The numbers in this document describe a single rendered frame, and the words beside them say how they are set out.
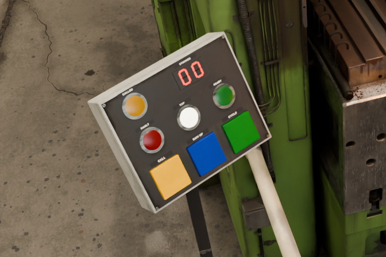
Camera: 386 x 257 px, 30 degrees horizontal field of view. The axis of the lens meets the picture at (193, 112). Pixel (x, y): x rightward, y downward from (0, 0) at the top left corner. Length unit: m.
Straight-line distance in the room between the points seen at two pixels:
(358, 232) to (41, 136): 1.61
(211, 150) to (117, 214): 1.32
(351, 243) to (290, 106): 0.50
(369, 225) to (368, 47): 0.61
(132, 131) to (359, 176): 0.76
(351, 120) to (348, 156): 0.13
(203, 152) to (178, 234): 1.19
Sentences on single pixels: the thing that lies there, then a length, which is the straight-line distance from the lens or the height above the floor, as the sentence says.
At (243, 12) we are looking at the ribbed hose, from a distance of 1.80.
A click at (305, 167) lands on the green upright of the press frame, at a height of 0.49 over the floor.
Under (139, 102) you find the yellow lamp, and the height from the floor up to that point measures 1.17.
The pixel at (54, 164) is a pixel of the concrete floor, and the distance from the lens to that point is 3.18.
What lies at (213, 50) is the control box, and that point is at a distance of 1.63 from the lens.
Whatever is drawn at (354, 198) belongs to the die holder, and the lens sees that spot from 2.13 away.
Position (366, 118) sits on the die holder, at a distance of 1.91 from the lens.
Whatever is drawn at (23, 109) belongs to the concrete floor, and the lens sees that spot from 3.51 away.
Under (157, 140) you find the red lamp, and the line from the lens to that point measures 1.57.
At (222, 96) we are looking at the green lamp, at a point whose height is 1.09.
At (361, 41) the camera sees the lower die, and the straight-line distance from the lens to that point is 1.92.
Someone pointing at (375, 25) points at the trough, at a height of 0.99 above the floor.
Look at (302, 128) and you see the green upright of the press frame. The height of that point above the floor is 0.66.
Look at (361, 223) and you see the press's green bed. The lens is 2.24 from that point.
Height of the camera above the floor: 2.18
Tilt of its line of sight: 43 degrees down
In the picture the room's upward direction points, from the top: 11 degrees counter-clockwise
